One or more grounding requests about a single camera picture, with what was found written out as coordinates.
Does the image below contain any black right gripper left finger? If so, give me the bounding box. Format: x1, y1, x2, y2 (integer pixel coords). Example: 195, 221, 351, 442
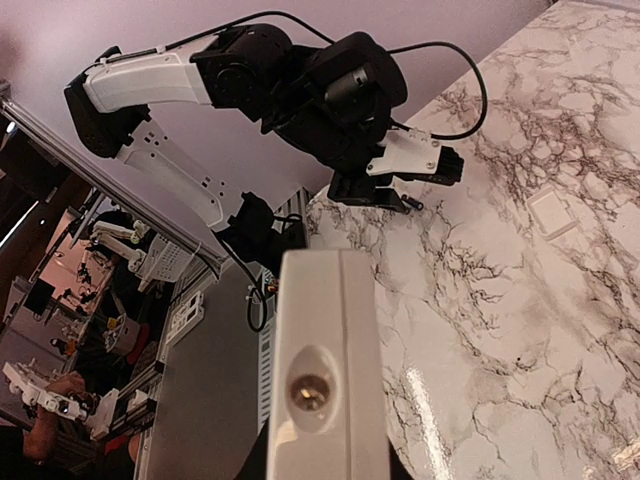
235, 424, 269, 480

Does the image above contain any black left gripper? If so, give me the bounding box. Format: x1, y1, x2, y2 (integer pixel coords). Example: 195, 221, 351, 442
327, 172, 408, 214

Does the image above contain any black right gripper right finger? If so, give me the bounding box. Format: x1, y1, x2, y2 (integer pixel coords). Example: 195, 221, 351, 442
388, 441, 413, 480

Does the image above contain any white remote control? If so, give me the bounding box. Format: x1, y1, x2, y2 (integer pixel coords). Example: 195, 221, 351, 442
266, 249, 390, 479

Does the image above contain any white battery cover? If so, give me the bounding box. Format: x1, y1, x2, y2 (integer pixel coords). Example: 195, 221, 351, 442
525, 187, 579, 240

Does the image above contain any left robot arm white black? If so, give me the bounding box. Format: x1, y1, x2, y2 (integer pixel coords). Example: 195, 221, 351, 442
64, 24, 408, 212

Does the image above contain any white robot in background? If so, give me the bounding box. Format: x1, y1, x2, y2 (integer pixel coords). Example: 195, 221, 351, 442
91, 220, 197, 292

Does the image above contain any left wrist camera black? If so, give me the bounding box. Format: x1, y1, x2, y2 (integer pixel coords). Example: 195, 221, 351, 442
395, 146, 464, 186

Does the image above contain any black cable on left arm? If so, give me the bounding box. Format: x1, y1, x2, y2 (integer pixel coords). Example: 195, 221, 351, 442
384, 41, 489, 141

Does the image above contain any aluminium front table rail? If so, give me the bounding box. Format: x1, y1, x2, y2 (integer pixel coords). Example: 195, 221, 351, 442
249, 187, 321, 431

